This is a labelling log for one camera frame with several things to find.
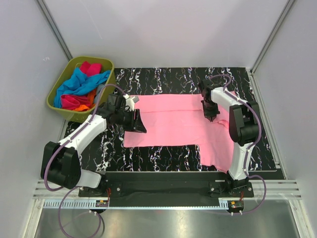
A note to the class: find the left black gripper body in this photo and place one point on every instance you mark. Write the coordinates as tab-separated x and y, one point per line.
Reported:
126	119

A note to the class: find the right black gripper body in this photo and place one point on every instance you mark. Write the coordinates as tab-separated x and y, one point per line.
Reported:
210	109

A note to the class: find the light pink t-shirt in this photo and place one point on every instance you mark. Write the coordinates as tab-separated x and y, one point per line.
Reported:
178	120

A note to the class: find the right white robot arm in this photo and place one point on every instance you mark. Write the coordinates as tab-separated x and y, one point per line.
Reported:
244	129

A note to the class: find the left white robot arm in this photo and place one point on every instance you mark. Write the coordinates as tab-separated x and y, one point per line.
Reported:
61	164

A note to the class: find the grey t-shirt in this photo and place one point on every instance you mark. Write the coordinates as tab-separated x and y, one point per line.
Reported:
98	92

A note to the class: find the orange t-shirt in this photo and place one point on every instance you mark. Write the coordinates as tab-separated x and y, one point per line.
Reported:
86	102

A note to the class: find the olive green plastic bin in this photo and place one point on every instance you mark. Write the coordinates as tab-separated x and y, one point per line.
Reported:
67	73

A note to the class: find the blue t-shirt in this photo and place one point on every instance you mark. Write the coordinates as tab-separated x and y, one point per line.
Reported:
79	84

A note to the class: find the magenta t-shirt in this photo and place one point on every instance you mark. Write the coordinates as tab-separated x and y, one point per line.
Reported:
69	102

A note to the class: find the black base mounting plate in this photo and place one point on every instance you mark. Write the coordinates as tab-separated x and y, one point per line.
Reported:
165	201

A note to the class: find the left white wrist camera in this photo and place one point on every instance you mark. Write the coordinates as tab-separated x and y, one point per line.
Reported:
130	102

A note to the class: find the aluminium frame rail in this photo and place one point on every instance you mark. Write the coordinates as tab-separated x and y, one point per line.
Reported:
273	189

